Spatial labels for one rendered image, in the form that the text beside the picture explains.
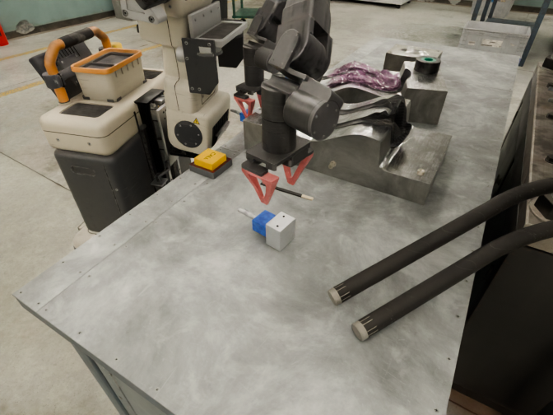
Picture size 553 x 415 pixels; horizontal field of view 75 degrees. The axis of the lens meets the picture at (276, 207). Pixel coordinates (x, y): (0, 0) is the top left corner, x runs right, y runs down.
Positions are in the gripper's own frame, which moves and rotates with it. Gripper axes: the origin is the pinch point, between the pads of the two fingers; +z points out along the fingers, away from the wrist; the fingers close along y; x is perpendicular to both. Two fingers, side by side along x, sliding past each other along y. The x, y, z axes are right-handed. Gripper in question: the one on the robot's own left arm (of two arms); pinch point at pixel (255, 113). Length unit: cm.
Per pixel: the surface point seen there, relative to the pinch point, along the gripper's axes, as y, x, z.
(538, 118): 62, -72, 6
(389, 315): -44, -61, 2
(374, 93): 27.1, -26.5, -3.6
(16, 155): -10, 212, 83
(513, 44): 356, -35, 49
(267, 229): -40, -34, 1
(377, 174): -9.6, -44.0, 0.6
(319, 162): -10.9, -29.3, 1.9
